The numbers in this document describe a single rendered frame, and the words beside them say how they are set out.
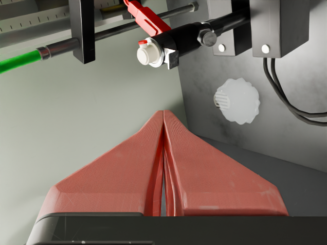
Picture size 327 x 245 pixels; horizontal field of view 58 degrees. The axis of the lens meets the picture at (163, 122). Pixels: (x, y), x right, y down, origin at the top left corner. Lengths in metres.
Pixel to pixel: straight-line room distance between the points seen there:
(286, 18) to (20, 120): 0.41
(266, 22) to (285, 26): 0.02
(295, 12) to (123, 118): 0.38
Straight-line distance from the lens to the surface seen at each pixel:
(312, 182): 0.60
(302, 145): 0.61
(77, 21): 0.45
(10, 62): 0.42
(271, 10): 0.37
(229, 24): 0.36
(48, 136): 0.55
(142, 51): 0.27
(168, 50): 0.27
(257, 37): 0.39
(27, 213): 0.59
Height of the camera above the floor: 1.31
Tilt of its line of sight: 35 degrees down
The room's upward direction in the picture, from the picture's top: 121 degrees counter-clockwise
